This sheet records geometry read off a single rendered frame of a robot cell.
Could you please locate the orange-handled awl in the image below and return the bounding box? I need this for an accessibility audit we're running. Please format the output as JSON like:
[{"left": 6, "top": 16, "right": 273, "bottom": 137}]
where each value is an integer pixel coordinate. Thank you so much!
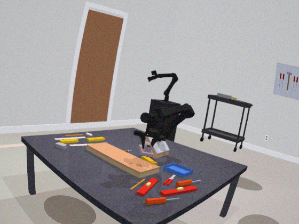
[
  {"left": 145, "top": 197, "right": 179, "bottom": 205},
  {"left": 176, "top": 180, "right": 201, "bottom": 187}
]

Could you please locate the red rectangular block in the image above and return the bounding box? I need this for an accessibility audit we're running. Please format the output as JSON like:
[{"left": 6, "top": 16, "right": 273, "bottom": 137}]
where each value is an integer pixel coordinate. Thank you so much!
[
  {"left": 160, "top": 186, "right": 197, "bottom": 197},
  {"left": 136, "top": 178, "right": 158, "bottom": 196}
]

